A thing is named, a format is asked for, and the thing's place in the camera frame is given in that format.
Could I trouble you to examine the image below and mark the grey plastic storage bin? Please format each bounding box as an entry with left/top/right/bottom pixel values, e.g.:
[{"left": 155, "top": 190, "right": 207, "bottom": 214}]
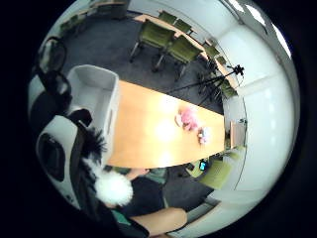
[{"left": 65, "top": 63, "right": 121, "bottom": 167}]

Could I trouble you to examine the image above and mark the green office chair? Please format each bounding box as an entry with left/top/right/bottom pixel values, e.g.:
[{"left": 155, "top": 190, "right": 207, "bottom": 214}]
[
  {"left": 173, "top": 18, "right": 194, "bottom": 36},
  {"left": 158, "top": 9, "right": 178, "bottom": 26},
  {"left": 129, "top": 19, "right": 176, "bottom": 63},
  {"left": 203, "top": 44, "right": 221, "bottom": 60},
  {"left": 152, "top": 35, "right": 204, "bottom": 82},
  {"left": 197, "top": 159, "right": 234, "bottom": 191}
]

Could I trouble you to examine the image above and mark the long wooden desk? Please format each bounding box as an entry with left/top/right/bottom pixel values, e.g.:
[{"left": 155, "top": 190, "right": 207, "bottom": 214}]
[{"left": 133, "top": 13, "right": 240, "bottom": 90}]

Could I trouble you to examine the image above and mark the the person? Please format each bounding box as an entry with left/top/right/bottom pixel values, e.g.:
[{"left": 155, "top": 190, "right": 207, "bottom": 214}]
[{"left": 105, "top": 167, "right": 189, "bottom": 238}]

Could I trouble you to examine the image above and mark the small white and pink soft toy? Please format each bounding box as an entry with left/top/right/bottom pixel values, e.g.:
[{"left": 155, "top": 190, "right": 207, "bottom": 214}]
[{"left": 197, "top": 126, "right": 212, "bottom": 146}]

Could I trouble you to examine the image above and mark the ceiling light panel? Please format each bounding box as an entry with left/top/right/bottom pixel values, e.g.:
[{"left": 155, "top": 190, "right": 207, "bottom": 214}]
[
  {"left": 245, "top": 3, "right": 267, "bottom": 28},
  {"left": 270, "top": 23, "right": 293, "bottom": 60}
]

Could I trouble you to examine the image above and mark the black camera tripod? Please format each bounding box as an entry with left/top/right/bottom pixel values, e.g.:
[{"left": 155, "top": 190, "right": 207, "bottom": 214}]
[{"left": 166, "top": 64, "right": 246, "bottom": 107}]

